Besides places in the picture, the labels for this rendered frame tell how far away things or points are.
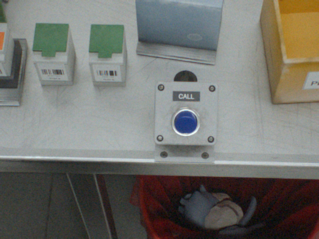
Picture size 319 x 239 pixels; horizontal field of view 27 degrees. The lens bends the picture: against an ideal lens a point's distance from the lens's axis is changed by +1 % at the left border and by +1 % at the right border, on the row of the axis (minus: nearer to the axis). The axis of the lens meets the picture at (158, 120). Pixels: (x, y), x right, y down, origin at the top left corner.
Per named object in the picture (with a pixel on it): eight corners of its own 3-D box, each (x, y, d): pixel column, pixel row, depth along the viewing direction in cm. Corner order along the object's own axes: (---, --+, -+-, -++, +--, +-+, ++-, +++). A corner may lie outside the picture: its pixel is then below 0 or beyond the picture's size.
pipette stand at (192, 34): (136, 54, 85) (132, 6, 76) (145, 10, 88) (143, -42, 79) (214, 65, 84) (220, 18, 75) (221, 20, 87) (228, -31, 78)
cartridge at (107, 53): (93, 86, 83) (87, 57, 77) (95, 54, 85) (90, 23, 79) (125, 86, 83) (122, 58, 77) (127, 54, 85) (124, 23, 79)
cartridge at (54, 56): (40, 85, 83) (30, 56, 77) (44, 53, 85) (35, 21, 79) (73, 85, 83) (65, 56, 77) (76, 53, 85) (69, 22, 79)
